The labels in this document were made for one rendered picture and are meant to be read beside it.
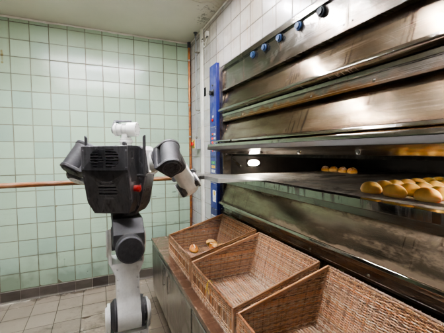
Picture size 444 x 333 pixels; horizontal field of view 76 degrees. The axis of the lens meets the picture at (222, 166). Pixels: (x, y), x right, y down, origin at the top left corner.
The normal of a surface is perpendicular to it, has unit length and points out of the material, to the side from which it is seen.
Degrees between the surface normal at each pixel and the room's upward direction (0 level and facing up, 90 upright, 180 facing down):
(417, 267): 70
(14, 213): 90
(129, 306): 60
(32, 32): 90
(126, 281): 74
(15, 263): 90
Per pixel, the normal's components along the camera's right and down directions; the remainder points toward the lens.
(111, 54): 0.40, 0.04
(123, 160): -0.11, 0.05
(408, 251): -0.86, -0.32
